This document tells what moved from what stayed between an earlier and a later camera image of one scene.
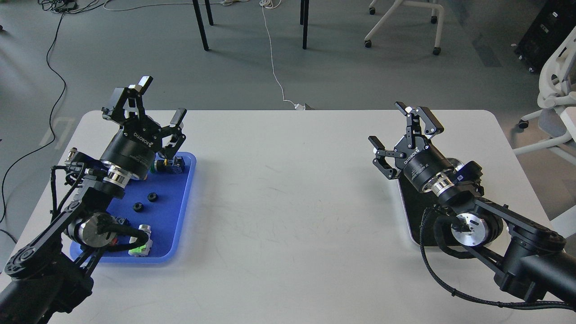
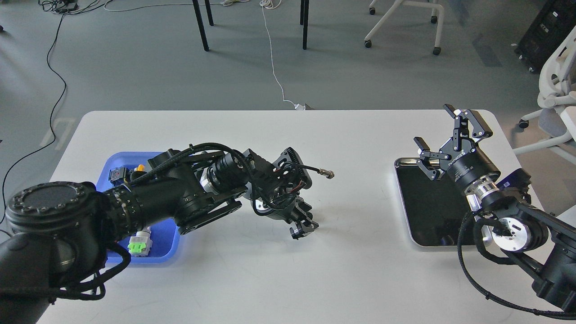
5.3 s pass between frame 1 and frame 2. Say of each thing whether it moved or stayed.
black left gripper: moved
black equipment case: stayed
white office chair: stayed
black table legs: stayed
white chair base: stayed
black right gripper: moved
